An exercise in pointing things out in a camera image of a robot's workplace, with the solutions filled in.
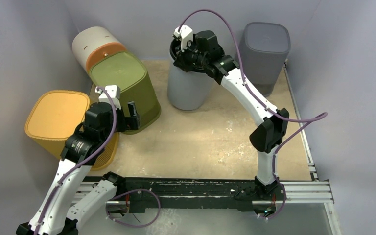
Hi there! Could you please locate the green mesh basket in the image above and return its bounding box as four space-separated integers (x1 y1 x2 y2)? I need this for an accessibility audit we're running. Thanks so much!
89 51 161 135

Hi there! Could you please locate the grey bin with black liner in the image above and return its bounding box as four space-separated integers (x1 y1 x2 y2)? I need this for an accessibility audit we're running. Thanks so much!
167 39 221 111

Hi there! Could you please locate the yellow mesh basket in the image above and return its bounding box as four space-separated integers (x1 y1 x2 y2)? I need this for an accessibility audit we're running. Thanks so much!
24 90 119 170

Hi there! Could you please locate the grey mesh basket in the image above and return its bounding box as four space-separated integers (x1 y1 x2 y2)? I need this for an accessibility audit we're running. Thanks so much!
238 22 291 97

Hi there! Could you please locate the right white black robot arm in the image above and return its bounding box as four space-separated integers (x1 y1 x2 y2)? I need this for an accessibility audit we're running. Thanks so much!
170 25 289 199

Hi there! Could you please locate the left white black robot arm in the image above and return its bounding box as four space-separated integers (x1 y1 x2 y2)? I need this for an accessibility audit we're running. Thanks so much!
16 101 140 235

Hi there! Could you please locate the white orange cylindrical container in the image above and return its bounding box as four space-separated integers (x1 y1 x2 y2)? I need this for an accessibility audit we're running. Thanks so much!
71 26 127 72

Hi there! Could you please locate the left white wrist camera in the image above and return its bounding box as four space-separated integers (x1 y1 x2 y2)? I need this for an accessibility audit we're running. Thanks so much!
94 85 122 109

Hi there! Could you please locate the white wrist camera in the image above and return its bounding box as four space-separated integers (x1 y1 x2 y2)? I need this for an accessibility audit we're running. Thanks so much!
94 85 122 109
173 25 193 52

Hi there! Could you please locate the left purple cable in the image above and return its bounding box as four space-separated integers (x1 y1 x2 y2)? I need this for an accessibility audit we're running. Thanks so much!
32 86 118 235

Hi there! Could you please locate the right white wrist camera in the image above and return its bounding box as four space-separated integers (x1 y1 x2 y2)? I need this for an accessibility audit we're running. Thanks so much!
173 25 193 52

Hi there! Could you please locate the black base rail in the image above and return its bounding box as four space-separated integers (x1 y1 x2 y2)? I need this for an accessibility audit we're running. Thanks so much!
103 174 285 214

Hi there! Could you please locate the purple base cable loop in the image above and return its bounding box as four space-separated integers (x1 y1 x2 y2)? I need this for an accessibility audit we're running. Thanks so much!
105 188 161 228

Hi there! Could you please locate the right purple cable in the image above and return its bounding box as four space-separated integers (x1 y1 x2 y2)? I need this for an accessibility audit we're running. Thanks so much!
176 9 329 221

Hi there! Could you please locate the aluminium table frame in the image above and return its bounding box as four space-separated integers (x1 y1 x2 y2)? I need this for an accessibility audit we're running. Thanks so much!
72 63 332 230

